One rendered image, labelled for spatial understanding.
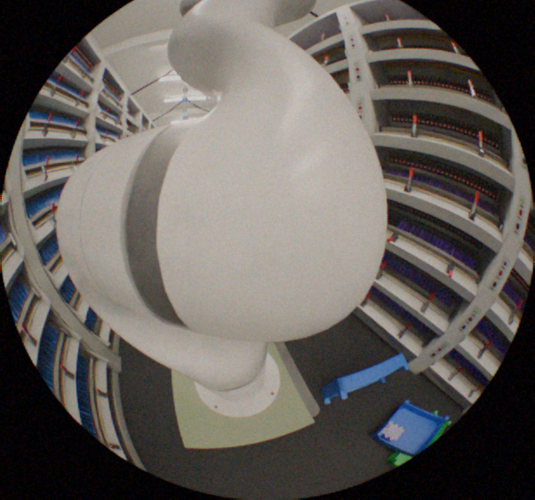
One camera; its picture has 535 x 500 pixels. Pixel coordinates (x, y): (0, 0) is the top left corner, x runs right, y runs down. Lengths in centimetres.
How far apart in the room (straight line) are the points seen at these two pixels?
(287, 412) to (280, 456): 43
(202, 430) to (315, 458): 52
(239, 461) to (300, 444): 23
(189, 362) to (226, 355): 3
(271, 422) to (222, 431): 10
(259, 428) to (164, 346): 30
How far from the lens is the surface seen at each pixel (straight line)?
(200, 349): 15
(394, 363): 74
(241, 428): 40
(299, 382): 51
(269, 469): 83
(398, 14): 124
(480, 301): 75
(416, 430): 98
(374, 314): 93
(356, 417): 86
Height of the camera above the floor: 77
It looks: 27 degrees down
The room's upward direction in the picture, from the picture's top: straight up
